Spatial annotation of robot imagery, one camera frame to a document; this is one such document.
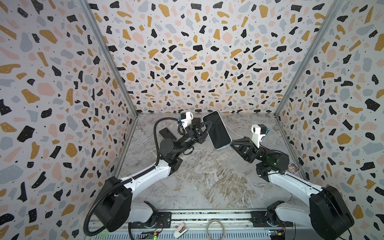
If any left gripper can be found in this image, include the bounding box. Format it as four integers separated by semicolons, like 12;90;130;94
174;123;212;160

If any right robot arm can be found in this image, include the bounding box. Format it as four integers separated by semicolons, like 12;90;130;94
231;137;355;240

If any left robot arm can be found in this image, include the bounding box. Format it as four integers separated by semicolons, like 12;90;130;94
84;121;213;237

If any middle black phone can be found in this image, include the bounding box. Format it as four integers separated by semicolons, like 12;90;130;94
192;118;201;125

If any black phone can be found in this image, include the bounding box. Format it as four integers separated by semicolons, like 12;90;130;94
192;118;201;125
159;128;177;140

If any left black phone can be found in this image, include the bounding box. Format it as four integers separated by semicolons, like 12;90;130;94
159;128;177;140

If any colourful printed card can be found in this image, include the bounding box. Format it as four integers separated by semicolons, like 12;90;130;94
287;163;301;175

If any white pink small device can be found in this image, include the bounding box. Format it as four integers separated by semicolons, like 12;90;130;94
174;223;188;239

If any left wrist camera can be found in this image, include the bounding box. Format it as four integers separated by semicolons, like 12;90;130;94
178;112;194;128

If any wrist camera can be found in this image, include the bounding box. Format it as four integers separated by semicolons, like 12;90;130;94
251;124;269;148
178;112;194;128

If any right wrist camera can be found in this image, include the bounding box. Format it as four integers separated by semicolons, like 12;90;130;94
251;124;269;148

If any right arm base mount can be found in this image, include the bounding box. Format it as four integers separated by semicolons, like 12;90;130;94
250;211;294;228

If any white cable loop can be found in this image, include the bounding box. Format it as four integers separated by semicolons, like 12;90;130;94
205;219;226;240

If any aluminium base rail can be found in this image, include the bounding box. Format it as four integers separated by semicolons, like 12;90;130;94
86;208;343;240

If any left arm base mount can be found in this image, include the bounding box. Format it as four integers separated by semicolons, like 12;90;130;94
131;212;172;229

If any black corrugated cable conduit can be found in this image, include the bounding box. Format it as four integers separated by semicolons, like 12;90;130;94
83;116;181;237

